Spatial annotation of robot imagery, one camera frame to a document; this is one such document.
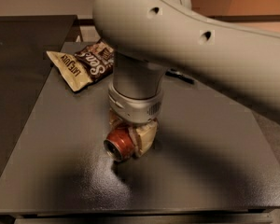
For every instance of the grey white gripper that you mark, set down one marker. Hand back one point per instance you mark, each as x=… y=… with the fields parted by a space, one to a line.
x=134 y=109

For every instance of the dark side table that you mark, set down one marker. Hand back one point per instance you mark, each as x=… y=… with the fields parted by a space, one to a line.
x=24 y=68

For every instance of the brown and cream chip bag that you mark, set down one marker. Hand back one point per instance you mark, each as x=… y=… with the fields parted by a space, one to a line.
x=85 y=67

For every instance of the red coke can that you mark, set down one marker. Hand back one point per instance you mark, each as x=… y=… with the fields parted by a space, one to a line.
x=119 y=145

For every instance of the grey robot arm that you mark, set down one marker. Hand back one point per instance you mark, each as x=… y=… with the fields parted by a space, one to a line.
x=150 y=36

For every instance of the dark blue chip bag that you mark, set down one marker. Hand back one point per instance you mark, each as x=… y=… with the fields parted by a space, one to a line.
x=177 y=74

